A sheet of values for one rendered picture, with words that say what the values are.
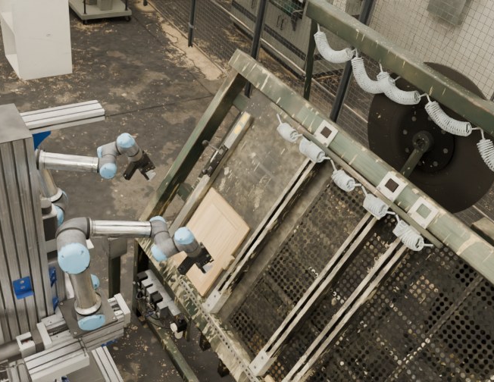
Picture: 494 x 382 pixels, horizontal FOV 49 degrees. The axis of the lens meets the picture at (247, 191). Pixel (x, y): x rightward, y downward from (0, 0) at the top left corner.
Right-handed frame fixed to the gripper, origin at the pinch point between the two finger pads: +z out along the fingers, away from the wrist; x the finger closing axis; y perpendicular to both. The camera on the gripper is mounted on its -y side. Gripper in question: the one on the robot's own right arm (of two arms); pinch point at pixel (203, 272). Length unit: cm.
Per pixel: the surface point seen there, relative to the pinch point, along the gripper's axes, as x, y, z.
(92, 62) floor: 441, 36, 167
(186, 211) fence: 58, 12, 26
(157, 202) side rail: 80, 2, 32
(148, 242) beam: 67, -17, 43
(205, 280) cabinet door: 19.8, -1.6, 39.2
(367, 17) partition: 162, 233, 83
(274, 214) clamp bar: 5.4, 45.2, 4.0
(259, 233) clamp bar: 7.1, 34.4, 12.7
